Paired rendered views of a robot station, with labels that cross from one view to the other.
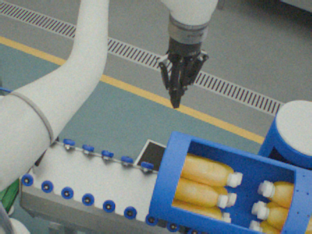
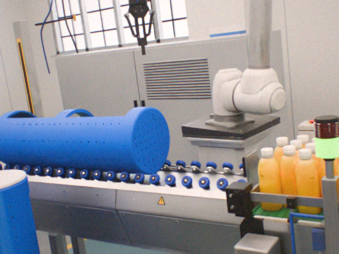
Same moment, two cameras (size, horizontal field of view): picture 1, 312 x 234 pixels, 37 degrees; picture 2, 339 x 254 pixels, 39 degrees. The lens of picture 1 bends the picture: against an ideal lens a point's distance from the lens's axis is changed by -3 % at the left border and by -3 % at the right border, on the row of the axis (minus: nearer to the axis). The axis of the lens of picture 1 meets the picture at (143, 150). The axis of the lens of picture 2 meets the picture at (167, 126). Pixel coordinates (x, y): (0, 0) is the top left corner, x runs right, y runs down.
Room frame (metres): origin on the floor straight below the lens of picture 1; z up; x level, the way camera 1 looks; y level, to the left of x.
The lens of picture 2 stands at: (2.59, 0.80, 1.51)
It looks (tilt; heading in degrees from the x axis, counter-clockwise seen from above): 11 degrees down; 205
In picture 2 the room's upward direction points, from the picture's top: 7 degrees counter-clockwise
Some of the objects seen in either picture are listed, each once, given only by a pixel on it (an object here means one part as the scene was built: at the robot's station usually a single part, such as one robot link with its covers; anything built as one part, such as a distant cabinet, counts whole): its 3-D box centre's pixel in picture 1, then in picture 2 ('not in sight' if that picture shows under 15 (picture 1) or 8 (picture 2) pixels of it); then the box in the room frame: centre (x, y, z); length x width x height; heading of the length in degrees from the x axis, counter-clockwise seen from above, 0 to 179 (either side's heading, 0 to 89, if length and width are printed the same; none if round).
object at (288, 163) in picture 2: not in sight; (291, 178); (1.06, 0.53, 0.99); 0.07 x 0.07 x 0.19
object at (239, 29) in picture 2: not in sight; (227, 31); (-0.90, -0.21, 1.48); 0.24 x 0.12 x 0.08; 81
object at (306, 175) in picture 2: not in sight; (307, 183); (1.11, 0.58, 0.99); 0.07 x 0.07 x 0.19
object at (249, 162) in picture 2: (39, 153); (250, 169); (0.94, 0.36, 0.99); 0.10 x 0.02 x 0.12; 171
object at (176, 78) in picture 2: not in sight; (163, 126); (-1.16, -0.96, 0.72); 2.15 x 0.54 x 1.45; 73
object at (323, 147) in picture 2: not in sight; (328, 145); (1.36, 0.68, 1.18); 0.06 x 0.06 x 0.05
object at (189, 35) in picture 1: (188, 24); not in sight; (0.85, -0.06, 1.71); 0.09 x 0.09 x 0.06
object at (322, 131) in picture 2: not in sight; (327, 128); (1.36, 0.68, 1.23); 0.06 x 0.06 x 0.04
